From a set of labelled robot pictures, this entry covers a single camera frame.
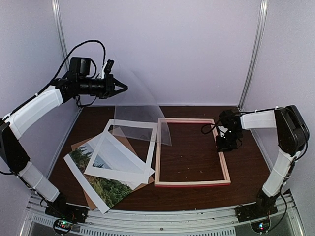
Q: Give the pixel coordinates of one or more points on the landscape photo print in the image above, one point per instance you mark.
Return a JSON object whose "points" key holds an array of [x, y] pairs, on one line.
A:
{"points": [[104, 192]]}

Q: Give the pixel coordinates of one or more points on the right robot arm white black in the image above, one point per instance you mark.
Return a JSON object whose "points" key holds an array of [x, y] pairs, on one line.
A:
{"points": [[292, 135]]}

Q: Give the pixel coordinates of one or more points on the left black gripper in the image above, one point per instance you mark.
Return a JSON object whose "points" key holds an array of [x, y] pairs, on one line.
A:
{"points": [[109, 88]]}

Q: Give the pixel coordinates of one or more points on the white mat board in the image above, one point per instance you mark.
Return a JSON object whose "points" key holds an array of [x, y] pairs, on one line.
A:
{"points": [[111, 159]]}

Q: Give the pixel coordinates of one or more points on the aluminium corner post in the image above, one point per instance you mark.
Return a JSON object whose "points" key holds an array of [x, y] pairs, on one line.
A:
{"points": [[261, 22], [59, 27]]}

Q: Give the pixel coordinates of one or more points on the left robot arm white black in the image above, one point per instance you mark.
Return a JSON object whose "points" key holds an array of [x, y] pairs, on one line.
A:
{"points": [[75, 82]]}

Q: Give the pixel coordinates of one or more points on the clear acrylic sheet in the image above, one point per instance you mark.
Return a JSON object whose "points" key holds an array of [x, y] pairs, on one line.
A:
{"points": [[137, 112]]}

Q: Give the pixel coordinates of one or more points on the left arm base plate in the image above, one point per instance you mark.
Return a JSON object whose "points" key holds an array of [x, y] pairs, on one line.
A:
{"points": [[72, 213]]}

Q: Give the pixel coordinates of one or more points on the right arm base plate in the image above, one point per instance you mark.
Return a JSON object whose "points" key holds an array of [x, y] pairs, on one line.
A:
{"points": [[251, 212]]}

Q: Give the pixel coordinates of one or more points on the right aluminium corner post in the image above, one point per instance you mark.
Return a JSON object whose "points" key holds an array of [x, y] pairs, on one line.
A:
{"points": [[261, 22]]}

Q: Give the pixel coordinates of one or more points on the aluminium front rail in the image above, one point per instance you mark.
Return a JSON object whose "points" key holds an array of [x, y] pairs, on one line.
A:
{"points": [[210, 222]]}

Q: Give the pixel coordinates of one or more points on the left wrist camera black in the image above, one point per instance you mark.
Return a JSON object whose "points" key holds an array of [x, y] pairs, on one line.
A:
{"points": [[106, 69]]}

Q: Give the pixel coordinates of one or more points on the wooden picture frame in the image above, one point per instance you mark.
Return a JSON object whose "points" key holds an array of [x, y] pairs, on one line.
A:
{"points": [[210, 121]]}

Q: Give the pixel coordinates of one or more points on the left aluminium corner post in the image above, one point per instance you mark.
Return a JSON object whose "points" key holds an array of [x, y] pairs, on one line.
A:
{"points": [[59, 27]]}

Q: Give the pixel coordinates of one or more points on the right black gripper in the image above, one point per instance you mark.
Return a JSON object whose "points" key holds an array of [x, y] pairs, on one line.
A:
{"points": [[222, 147]]}

